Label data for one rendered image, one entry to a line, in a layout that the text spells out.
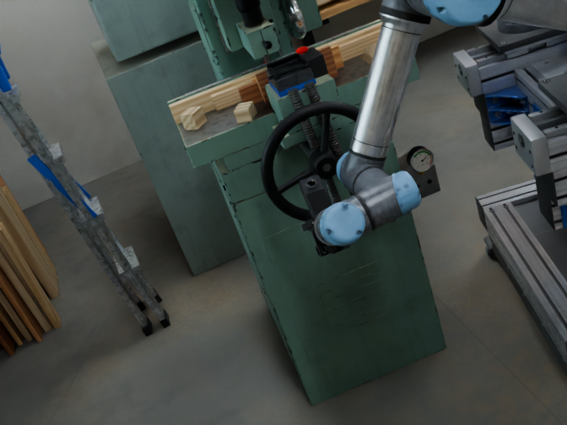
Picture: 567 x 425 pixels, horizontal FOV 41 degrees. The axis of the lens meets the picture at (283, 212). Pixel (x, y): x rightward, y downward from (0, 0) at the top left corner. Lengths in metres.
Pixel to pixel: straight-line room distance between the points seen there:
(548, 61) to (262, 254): 0.91
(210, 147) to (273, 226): 0.28
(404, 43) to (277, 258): 0.77
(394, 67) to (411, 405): 1.09
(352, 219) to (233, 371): 1.27
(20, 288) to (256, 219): 1.41
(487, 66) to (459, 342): 0.82
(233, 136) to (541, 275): 0.93
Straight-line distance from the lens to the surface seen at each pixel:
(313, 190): 1.55
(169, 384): 2.59
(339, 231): 1.33
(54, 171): 2.55
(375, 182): 1.40
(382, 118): 1.44
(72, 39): 4.17
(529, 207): 2.49
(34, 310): 3.14
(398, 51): 1.42
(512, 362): 2.26
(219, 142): 1.81
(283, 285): 2.02
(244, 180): 1.86
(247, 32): 1.88
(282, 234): 1.94
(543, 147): 1.68
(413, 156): 1.90
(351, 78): 1.87
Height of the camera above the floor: 1.55
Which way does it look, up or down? 28 degrees down
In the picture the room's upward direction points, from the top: 20 degrees counter-clockwise
